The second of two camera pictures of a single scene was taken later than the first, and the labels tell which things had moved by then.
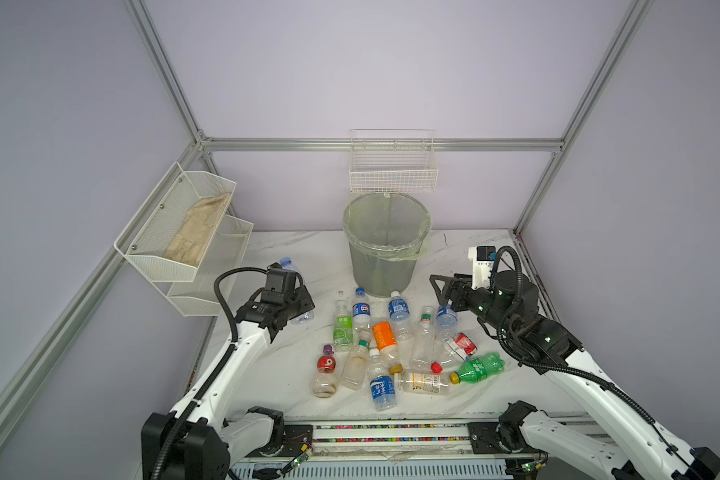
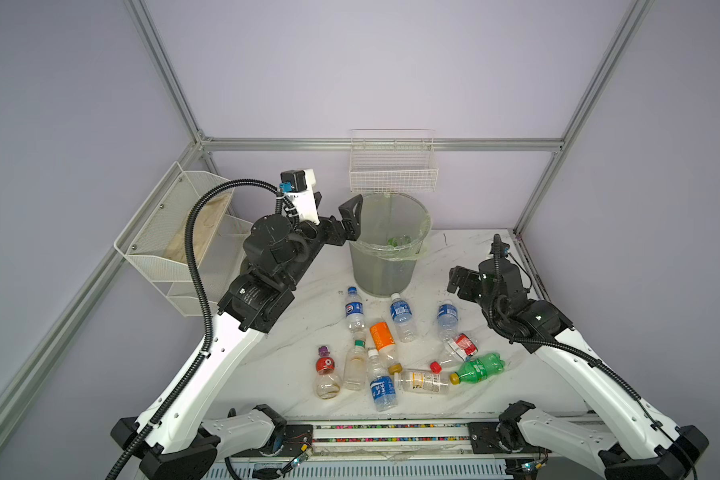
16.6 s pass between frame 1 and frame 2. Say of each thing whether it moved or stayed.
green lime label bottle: moved
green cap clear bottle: stayed
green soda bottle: stayed
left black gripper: moved
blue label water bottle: stayed
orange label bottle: stayed
